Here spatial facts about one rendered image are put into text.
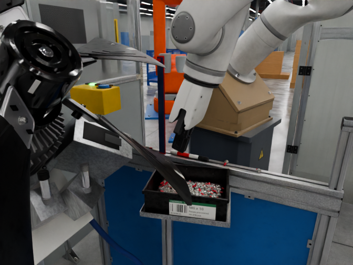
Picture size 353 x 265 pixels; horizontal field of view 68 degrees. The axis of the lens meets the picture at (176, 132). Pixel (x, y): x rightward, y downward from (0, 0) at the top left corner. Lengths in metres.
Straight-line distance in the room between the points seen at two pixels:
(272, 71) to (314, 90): 7.49
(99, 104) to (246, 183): 0.57
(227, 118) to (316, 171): 1.58
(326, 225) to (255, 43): 0.60
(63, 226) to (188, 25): 0.48
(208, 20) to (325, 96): 1.85
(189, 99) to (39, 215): 0.34
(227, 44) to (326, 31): 1.71
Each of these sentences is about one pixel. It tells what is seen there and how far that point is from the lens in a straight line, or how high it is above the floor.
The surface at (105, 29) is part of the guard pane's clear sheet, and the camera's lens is 1.75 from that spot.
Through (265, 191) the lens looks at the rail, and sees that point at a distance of 0.85.
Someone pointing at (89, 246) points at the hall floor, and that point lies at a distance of 1.89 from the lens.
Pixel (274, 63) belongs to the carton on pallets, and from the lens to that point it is 9.64.
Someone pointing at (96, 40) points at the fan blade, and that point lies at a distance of 0.79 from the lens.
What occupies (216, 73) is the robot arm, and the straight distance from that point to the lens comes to 0.51.
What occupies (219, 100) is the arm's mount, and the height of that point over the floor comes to 1.04.
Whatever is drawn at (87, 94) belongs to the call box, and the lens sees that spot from 1.01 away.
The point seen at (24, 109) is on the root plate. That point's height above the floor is 1.14.
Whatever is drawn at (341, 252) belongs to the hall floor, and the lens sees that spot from 2.04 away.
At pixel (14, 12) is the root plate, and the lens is 0.57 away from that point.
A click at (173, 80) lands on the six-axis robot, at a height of 0.61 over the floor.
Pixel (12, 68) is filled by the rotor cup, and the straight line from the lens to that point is 0.44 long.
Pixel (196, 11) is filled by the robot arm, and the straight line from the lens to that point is 0.42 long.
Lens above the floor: 1.24
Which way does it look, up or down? 20 degrees down
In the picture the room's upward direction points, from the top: straight up
